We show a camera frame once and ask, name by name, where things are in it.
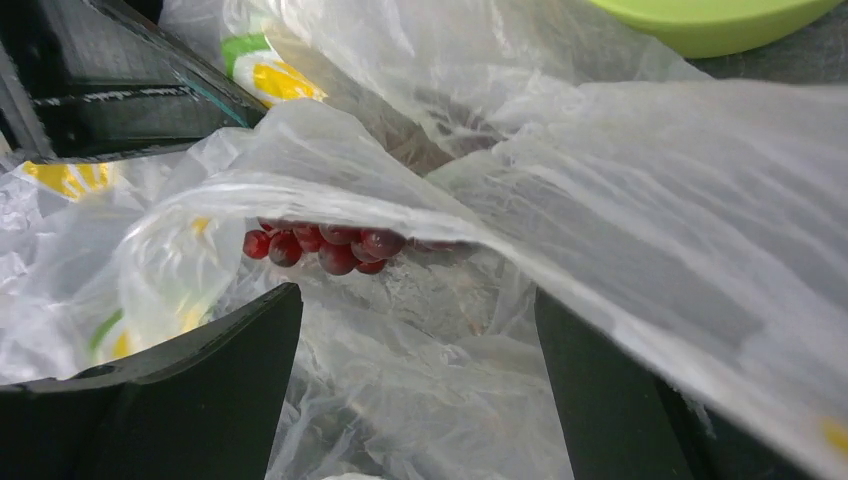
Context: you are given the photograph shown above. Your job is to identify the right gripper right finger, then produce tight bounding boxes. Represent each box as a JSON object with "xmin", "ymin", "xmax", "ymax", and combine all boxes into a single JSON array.
[{"xmin": 534, "ymin": 291, "xmax": 808, "ymax": 479}]

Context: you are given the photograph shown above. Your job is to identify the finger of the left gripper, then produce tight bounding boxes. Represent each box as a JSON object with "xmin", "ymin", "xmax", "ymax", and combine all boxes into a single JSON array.
[{"xmin": 1, "ymin": 1, "xmax": 266, "ymax": 165}]

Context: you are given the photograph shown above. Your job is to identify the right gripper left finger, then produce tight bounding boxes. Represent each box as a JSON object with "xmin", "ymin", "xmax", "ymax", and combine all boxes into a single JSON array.
[{"xmin": 1, "ymin": 283, "xmax": 303, "ymax": 479}]

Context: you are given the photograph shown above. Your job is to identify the dark red grapes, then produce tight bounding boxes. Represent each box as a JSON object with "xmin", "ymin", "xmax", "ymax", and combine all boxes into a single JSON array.
[{"xmin": 242, "ymin": 217, "xmax": 459, "ymax": 276}]

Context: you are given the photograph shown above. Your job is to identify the clear plastic bag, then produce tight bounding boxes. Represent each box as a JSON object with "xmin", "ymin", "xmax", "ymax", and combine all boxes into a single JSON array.
[{"xmin": 1, "ymin": 1, "xmax": 847, "ymax": 479}]

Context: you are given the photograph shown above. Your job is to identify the green plastic tray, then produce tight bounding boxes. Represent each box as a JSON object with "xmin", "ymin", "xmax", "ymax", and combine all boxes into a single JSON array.
[{"xmin": 592, "ymin": 0, "xmax": 840, "ymax": 59}]

